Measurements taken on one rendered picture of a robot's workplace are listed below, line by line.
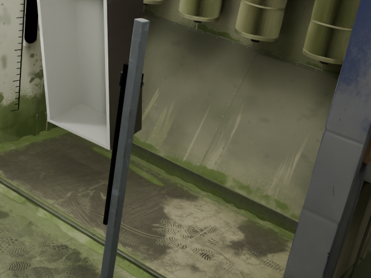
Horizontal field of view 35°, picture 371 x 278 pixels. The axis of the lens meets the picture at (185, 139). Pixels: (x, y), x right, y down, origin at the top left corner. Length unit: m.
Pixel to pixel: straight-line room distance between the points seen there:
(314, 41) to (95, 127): 1.65
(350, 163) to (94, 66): 2.36
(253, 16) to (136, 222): 1.68
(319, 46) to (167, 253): 1.71
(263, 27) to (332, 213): 2.01
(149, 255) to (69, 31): 1.67
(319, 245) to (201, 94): 2.38
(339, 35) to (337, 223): 1.77
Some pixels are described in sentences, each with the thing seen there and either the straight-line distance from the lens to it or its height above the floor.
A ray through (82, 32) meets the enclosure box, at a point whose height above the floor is 1.11.
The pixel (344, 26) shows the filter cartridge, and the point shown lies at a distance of 4.11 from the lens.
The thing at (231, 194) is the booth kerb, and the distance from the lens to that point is 4.48.
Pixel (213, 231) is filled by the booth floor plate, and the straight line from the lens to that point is 4.15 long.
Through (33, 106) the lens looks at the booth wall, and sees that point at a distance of 5.01.
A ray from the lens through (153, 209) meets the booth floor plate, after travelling 4.26.
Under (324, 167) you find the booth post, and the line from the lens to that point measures 2.60.
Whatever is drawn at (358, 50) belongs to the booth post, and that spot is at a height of 1.71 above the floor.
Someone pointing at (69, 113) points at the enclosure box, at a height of 0.50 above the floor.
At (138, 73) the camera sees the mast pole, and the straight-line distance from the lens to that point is 2.61.
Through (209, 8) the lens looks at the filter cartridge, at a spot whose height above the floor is 1.36.
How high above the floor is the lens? 2.19
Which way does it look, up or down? 23 degrees down
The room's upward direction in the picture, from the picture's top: 10 degrees clockwise
